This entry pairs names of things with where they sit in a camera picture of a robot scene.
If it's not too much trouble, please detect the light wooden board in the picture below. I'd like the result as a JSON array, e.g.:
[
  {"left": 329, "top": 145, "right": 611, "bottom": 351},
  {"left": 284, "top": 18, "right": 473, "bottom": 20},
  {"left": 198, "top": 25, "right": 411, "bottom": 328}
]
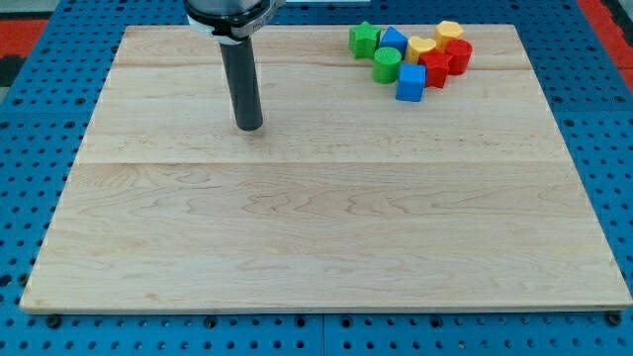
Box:
[{"left": 21, "top": 25, "right": 632, "bottom": 314}]

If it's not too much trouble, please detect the green cylinder block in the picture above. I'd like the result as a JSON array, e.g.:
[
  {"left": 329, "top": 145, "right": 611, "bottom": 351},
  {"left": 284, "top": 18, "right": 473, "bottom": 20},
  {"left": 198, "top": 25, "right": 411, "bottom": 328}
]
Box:
[{"left": 372, "top": 46, "right": 402, "bottom": 84}]

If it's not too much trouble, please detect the blue cube block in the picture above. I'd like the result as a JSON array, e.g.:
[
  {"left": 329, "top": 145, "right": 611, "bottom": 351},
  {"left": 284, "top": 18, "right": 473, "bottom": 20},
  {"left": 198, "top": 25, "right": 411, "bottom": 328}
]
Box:
[{"left": 396, "top": 63, "right": 426, "bottom": 102}]

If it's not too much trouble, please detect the dark grey cylindrical pointer rod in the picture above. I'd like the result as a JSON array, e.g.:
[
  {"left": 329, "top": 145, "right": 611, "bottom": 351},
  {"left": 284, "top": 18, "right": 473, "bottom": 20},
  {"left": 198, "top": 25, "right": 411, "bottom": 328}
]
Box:
[{"left": 221, "top": 38, "right": 263, "bottom": 132}]

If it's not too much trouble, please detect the green star block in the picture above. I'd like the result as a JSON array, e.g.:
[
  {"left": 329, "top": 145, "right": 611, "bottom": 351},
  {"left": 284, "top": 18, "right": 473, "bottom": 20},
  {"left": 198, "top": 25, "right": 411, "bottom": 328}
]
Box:
[{"left": 348, "top": 21, "right": 382, "bottom": 59}]

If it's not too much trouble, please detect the blue triangle block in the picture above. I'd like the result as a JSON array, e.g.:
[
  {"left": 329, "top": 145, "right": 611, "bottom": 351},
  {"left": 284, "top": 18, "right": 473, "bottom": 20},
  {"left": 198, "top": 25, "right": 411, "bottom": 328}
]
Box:
[{"left": 379, "top": 26, "right": 408, "bottom": 58}]

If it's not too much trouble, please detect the red star block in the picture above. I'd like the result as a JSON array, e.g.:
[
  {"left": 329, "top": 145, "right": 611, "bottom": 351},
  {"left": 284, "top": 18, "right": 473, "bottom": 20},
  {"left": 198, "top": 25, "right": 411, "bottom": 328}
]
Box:
[{"left": 417, "top": 48, "right": 452, "bottom": 88}]

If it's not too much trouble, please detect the yellow heart block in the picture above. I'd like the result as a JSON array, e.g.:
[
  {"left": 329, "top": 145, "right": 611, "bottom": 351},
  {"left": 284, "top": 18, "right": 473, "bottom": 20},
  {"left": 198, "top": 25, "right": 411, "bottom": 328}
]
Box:
[{"left": 405, "top": 36, "right": 436, "bottom": 64}]

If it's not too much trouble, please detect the red cylinder block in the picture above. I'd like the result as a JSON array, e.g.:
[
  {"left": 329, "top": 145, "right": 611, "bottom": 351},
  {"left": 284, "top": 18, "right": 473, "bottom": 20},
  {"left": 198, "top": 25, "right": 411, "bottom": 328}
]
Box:
[{"left": 445, "top": 39, "right": 474, "bottom": 75}]

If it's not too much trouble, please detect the yellow hexagon block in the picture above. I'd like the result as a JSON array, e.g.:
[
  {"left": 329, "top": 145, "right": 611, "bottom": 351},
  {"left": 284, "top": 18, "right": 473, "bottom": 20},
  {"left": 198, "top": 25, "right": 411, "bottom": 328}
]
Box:
[{"left": 434, "top": 20, "right": 464, "bottom": 51}]

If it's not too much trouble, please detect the blue perforated metal base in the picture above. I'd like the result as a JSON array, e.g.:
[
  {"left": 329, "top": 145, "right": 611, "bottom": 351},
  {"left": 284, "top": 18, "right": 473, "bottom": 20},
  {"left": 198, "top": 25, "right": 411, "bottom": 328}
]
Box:
[{"left": 1, "top": 1, "right": 632, "bottom": 355}]

